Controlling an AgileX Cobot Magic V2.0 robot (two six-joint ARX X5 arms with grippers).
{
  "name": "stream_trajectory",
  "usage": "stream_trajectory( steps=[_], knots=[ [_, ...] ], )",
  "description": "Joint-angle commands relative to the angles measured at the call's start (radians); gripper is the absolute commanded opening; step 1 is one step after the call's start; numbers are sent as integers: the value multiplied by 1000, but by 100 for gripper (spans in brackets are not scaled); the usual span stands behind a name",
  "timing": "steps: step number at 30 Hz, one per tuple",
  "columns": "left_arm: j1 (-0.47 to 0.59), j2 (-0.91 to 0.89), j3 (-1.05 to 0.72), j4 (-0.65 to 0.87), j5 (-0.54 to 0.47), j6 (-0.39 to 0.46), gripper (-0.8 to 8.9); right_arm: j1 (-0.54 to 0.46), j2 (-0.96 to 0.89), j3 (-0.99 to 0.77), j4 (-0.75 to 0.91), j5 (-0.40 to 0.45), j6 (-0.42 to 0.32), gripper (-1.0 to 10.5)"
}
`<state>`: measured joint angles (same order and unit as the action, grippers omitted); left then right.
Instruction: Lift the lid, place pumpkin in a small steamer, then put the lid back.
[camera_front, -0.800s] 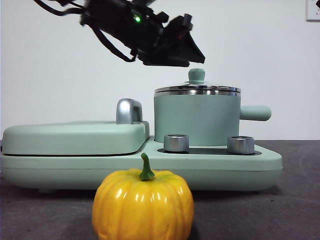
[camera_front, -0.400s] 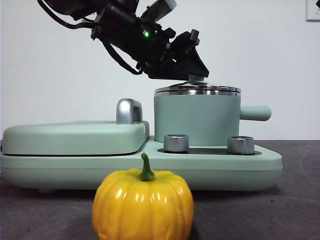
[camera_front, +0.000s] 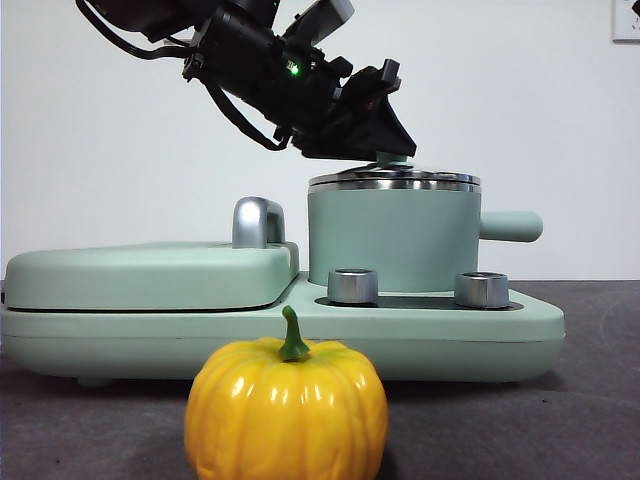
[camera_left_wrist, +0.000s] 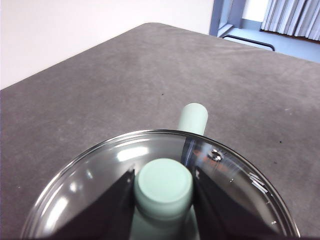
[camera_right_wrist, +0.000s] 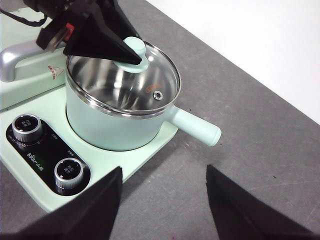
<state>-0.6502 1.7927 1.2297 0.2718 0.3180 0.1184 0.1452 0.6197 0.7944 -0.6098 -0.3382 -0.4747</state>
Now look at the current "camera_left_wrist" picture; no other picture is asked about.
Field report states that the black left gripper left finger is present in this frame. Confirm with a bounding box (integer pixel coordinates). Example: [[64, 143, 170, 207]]
[[52, 168, 136, 240]]

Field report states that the grey pleated curtain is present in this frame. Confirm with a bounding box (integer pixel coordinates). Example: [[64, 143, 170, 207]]
[[259, 0, 320, 42]]

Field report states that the black metal rail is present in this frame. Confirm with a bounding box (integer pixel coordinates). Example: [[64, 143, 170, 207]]
[[220, 34, 276, 52]]

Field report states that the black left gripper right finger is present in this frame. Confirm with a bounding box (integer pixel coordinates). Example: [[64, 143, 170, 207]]
[[193, 167, 284, 240]]

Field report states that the glass lid with green knob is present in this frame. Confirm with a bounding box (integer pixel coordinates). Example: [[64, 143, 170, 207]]
[[21, 128, 301, 240]]

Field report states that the blue grey window frame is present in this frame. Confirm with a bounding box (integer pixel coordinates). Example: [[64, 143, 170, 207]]
[[209, 0, 248, 38]]

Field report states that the mint green pot with handle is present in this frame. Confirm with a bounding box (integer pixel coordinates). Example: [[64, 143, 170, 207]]
[[175, 102, 209, 138]]

